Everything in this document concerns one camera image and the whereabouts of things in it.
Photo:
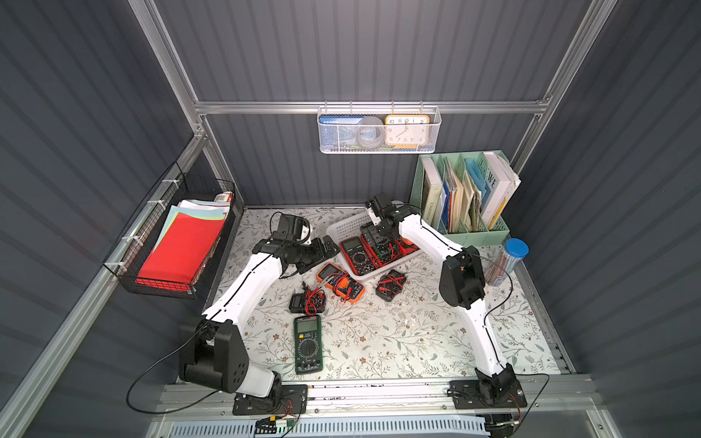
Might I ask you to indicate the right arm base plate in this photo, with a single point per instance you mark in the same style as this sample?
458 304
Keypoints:
476 395

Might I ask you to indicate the white wire wall basket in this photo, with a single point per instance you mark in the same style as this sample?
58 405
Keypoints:
381 112

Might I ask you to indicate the blue box in wall basket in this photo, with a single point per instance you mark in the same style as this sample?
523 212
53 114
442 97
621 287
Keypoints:
338 132

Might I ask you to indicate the white plastic perforated basket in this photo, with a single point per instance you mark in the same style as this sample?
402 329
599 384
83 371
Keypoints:
350 227

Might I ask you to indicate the red paper folder stack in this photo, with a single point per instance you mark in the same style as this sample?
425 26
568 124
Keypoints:
181 249

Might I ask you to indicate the orange multimeter diagonal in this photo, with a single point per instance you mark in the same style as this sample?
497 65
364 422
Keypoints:
341 283

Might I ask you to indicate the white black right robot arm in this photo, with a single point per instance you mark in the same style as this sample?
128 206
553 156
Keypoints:
461 285

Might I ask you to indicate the blue lid clear jar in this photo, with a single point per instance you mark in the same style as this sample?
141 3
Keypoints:
504 262

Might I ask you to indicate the yellow analog clock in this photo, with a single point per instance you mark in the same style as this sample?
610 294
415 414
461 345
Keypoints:
407 131

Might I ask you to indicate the green desktop file organizer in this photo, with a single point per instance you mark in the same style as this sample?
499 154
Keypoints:
483 237

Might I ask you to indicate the tiny black multimeter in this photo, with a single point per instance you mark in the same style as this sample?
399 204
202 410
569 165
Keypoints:
307 304

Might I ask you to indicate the black wire wall tray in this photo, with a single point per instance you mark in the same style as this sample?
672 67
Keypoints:
184 190

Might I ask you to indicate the dark green multimeter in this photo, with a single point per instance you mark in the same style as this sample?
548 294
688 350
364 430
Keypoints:
369 230
308 344

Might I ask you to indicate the small red multimeter with leads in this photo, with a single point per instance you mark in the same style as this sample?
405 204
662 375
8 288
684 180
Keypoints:
406 246

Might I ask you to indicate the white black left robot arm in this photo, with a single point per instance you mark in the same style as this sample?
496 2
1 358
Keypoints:
215 355

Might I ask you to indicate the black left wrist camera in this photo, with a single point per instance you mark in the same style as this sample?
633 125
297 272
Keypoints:
293 228

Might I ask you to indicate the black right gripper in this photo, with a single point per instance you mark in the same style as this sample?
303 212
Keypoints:
375 234

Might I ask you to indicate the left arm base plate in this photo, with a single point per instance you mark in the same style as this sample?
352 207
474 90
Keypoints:
285 399

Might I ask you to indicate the white book in organizer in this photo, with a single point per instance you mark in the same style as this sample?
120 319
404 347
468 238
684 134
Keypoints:
502 183

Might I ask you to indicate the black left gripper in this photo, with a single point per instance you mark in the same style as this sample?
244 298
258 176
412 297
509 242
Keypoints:
316 251

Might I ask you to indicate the red ANENG multimeter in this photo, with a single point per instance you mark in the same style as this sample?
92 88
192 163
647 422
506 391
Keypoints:
357 256
383 253

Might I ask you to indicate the grey tape roll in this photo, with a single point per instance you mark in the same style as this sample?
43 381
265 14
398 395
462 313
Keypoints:
370 133

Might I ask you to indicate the small black multimeter with leads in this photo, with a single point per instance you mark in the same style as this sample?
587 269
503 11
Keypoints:
390 285

